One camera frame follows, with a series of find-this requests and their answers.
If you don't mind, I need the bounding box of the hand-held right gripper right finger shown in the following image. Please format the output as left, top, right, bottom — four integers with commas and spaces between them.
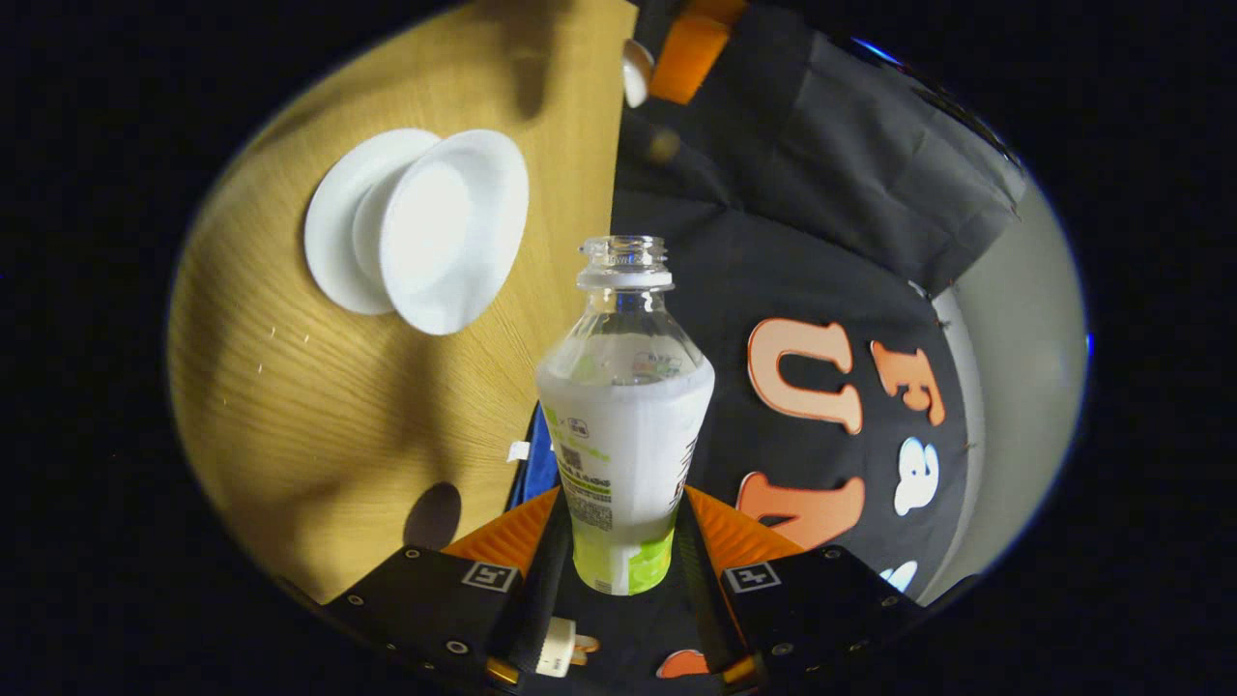
676, 486, 929, 693

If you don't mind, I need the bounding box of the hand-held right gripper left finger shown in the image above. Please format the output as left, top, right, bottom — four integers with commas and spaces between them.
319, 486, 576, 693

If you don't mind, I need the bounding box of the dark round coaster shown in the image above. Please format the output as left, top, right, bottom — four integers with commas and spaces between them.
404, 481, 464, 553

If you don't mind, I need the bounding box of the clear water bottle white label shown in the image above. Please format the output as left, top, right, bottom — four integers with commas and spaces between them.
536, 235, 717, 596

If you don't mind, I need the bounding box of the white teacup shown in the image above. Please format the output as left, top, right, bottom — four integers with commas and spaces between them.
352, 129, 531, 336

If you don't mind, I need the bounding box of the white toaster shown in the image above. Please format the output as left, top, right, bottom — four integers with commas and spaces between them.
534, 617, 578, 679

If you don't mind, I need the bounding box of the blue towel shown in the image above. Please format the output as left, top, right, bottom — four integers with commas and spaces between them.
507, 406, 563, 510

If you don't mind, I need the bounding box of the black backdrop cloth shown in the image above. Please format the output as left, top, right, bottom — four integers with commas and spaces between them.
503, 0, 1030, 696

